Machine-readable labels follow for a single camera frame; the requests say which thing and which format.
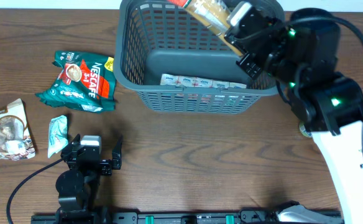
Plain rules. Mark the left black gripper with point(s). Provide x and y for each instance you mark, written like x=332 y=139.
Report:
x=107 y=166

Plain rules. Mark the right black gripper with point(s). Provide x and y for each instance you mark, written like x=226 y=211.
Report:
x=242 y=50

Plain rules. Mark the orange spaghetti pack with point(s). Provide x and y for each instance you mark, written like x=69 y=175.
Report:
x=212 y=14

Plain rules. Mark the green Nescafe coffee bag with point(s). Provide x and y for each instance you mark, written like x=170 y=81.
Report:
x=86 y=82

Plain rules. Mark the grey plastic basket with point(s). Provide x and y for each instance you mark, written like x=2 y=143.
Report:
x=156 y=38

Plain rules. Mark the multipack tissue packets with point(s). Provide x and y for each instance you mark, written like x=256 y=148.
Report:
x=196 y=82

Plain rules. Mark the green lid jar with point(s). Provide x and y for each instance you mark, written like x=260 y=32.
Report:
x=303 y=130

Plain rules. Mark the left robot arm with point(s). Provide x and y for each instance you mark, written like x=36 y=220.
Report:
x=78 y=187

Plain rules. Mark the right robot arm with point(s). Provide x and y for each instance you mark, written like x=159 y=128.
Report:
x=300 y=55

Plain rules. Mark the small light blue packet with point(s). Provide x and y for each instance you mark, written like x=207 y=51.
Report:
x=57 y=135

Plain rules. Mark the beige snack pouch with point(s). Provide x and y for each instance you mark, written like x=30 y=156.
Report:
x=15 y=139

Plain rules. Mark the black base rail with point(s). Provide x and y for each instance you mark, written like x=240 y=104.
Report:
x=290 y=212

